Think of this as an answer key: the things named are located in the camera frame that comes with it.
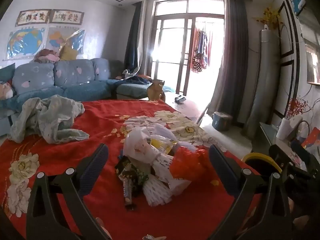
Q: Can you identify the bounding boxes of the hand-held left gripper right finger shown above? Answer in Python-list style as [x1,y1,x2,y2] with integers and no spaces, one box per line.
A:
[209,144,293,240]

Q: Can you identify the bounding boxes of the red illustrated book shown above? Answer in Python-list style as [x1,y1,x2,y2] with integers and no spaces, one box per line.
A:
[301,126,320,148]

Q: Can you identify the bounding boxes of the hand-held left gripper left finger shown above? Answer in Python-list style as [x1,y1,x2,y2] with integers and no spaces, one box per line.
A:
[26,143,112,240]

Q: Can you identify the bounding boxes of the red berry branches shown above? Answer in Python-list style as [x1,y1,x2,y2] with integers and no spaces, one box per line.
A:
[286,99,309,120]

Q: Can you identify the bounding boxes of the white paper roll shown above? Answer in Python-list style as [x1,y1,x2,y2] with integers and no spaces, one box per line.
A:
[276,118,292,141]

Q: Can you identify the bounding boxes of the white printed receipt paper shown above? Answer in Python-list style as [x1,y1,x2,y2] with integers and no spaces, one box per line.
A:
[149,152,175,182]

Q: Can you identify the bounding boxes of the blue framed wall picture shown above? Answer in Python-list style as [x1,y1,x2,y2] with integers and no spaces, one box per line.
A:
[287,0,307,17]

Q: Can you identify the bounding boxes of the grey curtain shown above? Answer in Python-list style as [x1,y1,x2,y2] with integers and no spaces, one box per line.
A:
[207,0,250,128]

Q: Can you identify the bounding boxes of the dark blue curtain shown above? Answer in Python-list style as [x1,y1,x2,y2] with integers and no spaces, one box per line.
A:
[124,1,148,74]

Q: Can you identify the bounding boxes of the white plastic bag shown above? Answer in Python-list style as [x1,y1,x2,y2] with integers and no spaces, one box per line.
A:
[124,124,177,162]

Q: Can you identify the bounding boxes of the blue sofa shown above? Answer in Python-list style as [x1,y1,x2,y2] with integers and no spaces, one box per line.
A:
[0,58,175,137]

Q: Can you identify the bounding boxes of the teal pillow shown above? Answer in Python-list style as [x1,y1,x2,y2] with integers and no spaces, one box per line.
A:
[0,64,16,83]

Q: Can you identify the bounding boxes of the brown crumpled paper bag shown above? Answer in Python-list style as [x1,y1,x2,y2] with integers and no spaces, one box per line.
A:
[147,79,165,101]

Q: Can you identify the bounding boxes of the large framed wall mirror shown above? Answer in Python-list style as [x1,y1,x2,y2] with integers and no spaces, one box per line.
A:
[300,25,320,85]

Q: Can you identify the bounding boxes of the brown chocolate bar wrapper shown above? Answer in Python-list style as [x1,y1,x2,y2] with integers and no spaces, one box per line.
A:
[123,175,137,211]

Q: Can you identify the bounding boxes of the glass balcony door frame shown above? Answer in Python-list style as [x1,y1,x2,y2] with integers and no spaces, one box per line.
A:
[147,0,225,95]

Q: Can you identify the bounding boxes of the yellow trash bin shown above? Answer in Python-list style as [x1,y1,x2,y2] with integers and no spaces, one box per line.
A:
[241,152,283,178]

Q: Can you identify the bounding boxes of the red floral blanket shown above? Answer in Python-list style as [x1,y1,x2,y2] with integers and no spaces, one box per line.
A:
[0,99,263,240]

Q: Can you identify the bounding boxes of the country map poster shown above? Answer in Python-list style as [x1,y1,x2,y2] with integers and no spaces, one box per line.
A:
[46,26,85,55]

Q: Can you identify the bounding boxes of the yellow pillow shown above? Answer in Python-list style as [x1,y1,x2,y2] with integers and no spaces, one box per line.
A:
[59,45,78,61]

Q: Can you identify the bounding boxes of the hanging laundry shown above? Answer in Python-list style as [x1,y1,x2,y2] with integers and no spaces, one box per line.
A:
[191,21,213,73]

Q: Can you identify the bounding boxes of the covered standing air conditioner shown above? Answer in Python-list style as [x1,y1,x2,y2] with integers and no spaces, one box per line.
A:
[244,29,283,140]

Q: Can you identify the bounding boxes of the yellow artificial flowers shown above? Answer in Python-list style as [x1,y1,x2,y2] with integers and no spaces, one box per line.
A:
[254,6,284,30]

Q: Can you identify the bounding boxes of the grey-green crumpled cloth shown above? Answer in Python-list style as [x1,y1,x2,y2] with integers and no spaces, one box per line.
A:
[7,95,90,144]

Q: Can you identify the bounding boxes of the grey-green tin box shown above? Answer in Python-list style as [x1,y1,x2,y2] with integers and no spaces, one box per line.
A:
[212,111,233,131]

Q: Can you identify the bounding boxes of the red plastic bag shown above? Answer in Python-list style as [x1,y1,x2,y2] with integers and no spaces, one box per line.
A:
[172,146,208,180]

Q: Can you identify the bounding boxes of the glass tv stand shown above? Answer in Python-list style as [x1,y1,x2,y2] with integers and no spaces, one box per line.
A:
[252,122,320,160]

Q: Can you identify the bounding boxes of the person's left hand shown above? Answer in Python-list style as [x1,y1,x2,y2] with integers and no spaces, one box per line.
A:
[96,217,167,240]

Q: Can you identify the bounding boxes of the green snack wrapper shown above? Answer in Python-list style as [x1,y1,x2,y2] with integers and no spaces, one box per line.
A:
[136,169,148,183]

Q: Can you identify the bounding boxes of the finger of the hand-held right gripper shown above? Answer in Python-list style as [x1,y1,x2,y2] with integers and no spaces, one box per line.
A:
[269,144,292,167]

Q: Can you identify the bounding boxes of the framed calligraphy picture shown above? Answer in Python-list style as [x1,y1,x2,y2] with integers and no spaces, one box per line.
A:
[51,9,84,25]
[15,9,52,27]

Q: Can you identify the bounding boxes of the world map poster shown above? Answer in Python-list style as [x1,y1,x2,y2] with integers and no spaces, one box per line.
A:
[6,27,47,61]

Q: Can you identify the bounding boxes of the wooden coffee table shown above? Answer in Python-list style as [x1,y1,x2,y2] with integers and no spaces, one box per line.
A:
[140,92,213,125]

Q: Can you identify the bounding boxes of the pile of pink clothes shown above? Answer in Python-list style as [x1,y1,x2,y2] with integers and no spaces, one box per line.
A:
[34,49,60,63]

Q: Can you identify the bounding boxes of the round black-rimmed mirror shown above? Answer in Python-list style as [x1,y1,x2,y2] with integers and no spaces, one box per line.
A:
[296,120,311,140]

